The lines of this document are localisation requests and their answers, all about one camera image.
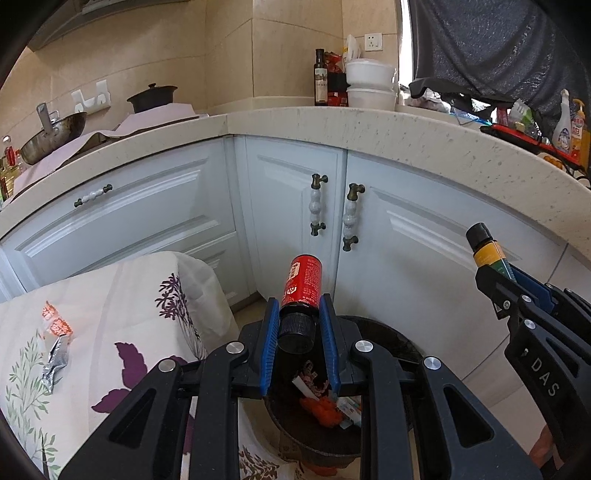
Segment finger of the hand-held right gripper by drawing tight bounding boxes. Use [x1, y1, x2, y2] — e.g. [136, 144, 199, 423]
[509, 265, 591, 325]
[475, 265, 539, 326]

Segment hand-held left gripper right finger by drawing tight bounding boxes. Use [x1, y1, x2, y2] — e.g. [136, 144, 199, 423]
[318, 293, 543, 480]

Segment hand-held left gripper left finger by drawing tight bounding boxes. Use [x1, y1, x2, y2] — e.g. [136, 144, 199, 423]
[59, 296, 281, 480]

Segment yellow green small bottle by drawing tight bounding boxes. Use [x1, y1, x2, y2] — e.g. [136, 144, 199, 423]
[465, 222, 519, 283]

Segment black trash bin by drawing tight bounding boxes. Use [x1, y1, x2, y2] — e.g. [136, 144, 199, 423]
[262, 314, 426, 472]

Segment orange paper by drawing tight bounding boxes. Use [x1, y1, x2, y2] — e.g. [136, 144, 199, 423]
[298, 395, 344, 428]

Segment red bottle with black cap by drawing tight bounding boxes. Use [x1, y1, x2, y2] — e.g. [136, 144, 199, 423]
[277, 254, 323, 356]

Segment person's right hand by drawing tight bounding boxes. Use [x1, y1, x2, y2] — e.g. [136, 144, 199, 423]
[530, 425, 555, 468]

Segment white kitchen cabinet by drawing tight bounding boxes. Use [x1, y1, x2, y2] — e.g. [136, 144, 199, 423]
[0, 134, 591, 416]

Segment red tray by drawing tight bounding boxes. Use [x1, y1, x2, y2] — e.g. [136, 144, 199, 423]
[479, 122, 585, 168]

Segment floral tablecloth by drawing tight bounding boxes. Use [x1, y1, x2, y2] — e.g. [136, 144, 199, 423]
[0, 250, 306, 480]

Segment yellow pump bottle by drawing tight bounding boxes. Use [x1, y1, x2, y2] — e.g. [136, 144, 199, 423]
[570, 99, 591, 163]

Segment white spray bottle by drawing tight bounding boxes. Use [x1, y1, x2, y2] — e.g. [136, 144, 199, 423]
[551, 89, 574, 154]

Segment green white packet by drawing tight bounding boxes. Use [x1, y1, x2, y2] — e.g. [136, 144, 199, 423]
[507, 99, 537, 133]

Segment beige kitchen countertop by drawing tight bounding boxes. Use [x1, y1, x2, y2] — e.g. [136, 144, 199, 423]
[0, 105, 591, 241]

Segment silver foil wrapper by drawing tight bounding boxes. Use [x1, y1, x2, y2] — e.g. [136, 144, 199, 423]
[41, 335, 70, 394]

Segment white foam bowl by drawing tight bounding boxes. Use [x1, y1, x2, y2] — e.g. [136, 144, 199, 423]
[346, 87, 398, 112]
[345, 58, 398, 89]

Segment dark grey hanging cloth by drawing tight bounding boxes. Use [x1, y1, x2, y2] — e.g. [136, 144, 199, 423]
[408, 0, 591, 121]

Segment red seasoning packets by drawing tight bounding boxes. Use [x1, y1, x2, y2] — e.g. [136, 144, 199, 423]
[325, 51, 350, 108]

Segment pink stove cover cloth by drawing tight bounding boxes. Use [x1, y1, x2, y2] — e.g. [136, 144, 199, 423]
[13, 103, 200, 195]

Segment dark glass bottle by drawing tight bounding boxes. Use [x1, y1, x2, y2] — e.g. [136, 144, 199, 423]
[313, 48, 329, 107]

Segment black cooking pot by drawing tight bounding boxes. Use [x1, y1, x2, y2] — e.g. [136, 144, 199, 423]
[126, 83, 179, 114]

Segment metal wok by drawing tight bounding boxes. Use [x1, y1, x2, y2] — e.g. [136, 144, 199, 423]
[18, 102, 89, 166]

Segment yellow cooking oil bottles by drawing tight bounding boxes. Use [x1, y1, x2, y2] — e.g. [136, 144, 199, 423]
[0, 136, 27, 200]

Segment ceramic cabinet door handle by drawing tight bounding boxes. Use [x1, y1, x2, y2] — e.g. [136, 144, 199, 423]
[341, 183, 366, 252]
[310, 174, 329, 237]

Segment ceramic drawer handle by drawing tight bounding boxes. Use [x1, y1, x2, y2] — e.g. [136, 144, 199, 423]
[73, 183, 113, 208]

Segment white double wall socket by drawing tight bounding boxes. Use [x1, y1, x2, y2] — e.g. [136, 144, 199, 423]
[71, 79, 112, 114]

